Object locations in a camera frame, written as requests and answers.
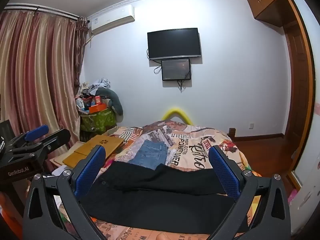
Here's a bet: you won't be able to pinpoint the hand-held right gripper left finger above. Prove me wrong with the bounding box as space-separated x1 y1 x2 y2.
22 145 107 240

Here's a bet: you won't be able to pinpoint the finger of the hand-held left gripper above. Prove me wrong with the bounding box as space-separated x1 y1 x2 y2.
12 129 71 159
5 125 49 150

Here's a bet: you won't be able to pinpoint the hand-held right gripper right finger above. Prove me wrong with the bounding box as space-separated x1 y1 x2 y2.
208 145 292 240

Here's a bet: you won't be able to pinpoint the black pants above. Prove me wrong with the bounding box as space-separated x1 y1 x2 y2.
80 161 250 234

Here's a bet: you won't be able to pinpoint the wooden lap desk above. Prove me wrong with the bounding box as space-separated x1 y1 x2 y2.
62 134 125 168

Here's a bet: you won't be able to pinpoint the green storage box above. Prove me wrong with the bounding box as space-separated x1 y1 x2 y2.
80 107 117 133

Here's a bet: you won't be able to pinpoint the orange cloth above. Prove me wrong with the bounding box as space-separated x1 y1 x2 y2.
0 195 24 230

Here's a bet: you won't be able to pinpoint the bed with printed cover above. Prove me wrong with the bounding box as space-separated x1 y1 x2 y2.
50 120 255 240

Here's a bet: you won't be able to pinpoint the orange box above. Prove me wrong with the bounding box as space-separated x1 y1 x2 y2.
89 104 108 113

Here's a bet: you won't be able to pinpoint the blue jeans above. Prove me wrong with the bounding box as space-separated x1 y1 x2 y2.
130 140 168 170

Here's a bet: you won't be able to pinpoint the striped pink curtain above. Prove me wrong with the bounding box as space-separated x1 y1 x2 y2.
0 10 87 153

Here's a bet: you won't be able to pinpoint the pile of clothes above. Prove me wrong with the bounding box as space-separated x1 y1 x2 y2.
75 77 112 110

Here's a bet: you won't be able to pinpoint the pink cloth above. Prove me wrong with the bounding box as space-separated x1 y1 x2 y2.
287 189 298 207

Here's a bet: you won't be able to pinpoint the yellow foam noodle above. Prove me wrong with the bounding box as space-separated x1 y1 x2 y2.
162 107 193 125

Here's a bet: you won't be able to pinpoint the white sliding door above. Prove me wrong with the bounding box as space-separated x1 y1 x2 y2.
287 0 320 235

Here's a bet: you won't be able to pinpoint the person's bare leg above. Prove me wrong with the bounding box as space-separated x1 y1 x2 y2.
155 232 175 240

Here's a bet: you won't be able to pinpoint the small black monitor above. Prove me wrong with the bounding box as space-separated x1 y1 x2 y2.
161 58 192 81

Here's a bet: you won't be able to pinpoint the wooden door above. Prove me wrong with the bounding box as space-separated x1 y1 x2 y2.
282 0 315 180

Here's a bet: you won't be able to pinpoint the white air conditioner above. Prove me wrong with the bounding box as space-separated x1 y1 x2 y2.
87 4 135 34

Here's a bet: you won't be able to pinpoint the curtain rail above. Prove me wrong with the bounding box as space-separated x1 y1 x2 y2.
5 2 88 20

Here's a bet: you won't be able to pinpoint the black wall television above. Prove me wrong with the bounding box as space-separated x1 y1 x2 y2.
147 28 202 60

